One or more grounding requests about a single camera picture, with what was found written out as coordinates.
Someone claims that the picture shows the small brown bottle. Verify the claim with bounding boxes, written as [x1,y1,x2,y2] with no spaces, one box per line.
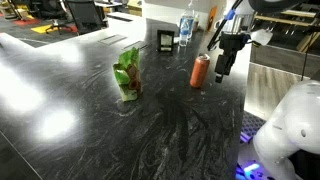
[192,13,201,33]

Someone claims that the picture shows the clear water bottle blue label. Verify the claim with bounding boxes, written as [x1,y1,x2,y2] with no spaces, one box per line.
[178,0,196,48]

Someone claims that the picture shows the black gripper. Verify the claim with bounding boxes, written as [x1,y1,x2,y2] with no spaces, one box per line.
[214,31,251,84]

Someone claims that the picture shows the perforated robot base plate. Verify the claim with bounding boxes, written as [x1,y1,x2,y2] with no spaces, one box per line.
[235,110,268,180]

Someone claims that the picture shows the orange soda can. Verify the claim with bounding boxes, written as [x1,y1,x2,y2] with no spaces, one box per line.
[189,52,212,89]

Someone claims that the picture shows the yellow cardboard box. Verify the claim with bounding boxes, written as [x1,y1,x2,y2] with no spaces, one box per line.
[127,0,144,17]

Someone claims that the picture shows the orange flat board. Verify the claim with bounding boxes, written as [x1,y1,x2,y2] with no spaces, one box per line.
[206,5,218,32]

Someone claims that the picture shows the black cable with blue plug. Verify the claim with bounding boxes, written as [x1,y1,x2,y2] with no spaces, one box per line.
[206,0,244,52]

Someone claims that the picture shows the green snack bag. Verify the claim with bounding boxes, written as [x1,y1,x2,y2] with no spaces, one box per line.
[112,46,144,103]

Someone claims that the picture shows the thin black hanging cable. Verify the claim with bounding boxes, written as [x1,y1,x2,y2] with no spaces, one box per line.
[300,31,310,82]

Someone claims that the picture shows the wooden shelf rack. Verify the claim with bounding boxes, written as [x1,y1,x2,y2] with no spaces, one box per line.
[251,8,320,54]

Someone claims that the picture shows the small black framed display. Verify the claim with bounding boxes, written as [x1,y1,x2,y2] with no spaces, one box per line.
[156,29,176,54]

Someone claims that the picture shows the black office chair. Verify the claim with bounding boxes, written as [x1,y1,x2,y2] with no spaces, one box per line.
[38,0,70,35]
[64,0,110,36]

